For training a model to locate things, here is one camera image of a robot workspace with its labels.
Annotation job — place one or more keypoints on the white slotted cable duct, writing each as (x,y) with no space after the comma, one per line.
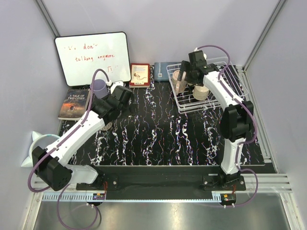
(78,197)

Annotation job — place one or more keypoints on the white dry-erase board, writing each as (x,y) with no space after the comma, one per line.
(81,55)

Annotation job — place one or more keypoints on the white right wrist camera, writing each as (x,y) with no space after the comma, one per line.
(204,55)

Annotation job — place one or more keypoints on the white patterned mug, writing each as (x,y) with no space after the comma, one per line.
(107,126)

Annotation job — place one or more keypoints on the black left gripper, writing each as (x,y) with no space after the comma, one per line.
(133,109)

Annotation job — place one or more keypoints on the lavender cup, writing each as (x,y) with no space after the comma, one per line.
(100,88)

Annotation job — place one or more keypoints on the pink cup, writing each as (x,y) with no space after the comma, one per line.
(178,81)

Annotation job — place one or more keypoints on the dark blue book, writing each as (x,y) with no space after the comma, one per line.
(160,71)

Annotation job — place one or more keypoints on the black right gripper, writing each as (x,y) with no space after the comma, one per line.
(185,67)

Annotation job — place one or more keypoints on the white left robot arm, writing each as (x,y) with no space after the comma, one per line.
(51,164)

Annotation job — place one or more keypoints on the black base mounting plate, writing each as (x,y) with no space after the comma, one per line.
(181,183)

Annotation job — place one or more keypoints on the red and cream book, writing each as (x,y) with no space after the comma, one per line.
(140,75)

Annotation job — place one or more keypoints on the A Tale of Two Cities book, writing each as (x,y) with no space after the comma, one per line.
(75,104)

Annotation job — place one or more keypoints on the white cat-ear headphones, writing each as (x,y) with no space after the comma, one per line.
(38,139)

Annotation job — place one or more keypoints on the cream ribbed cup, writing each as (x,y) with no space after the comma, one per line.
(200,93)

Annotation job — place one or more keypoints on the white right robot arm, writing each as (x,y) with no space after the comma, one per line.
(237,119)

